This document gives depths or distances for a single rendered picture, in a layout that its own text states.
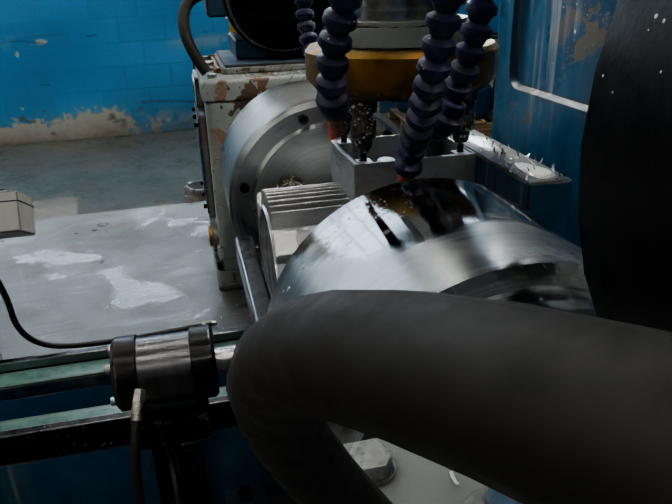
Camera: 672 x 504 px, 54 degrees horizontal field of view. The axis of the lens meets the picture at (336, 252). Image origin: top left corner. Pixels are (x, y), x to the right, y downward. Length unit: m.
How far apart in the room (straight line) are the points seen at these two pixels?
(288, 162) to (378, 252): 0.42
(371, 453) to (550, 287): 0.17
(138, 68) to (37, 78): 0.83
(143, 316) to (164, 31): 5.15
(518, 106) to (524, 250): 0.47
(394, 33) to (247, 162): 0.30
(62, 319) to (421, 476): 0.98
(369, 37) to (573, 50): 0.24
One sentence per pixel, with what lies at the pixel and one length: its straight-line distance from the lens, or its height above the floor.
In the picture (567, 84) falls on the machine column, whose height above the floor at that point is 1.19.
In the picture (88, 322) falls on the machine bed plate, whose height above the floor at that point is 0.80.
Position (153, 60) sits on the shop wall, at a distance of 6.18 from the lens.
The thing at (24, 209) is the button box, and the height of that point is 1.05.
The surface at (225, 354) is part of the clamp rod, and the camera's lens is 0.55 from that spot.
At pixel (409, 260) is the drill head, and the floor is 1.16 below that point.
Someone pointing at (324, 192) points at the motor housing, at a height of 1.11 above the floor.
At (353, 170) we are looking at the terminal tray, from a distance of 0.61.
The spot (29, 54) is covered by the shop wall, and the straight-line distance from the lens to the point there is 6.25.
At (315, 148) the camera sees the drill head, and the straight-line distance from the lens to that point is 0.81.
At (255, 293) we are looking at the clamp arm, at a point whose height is 1.03.
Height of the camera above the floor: 1.31
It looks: 23 degrees down
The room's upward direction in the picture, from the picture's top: 2 degrees counter-clockwise
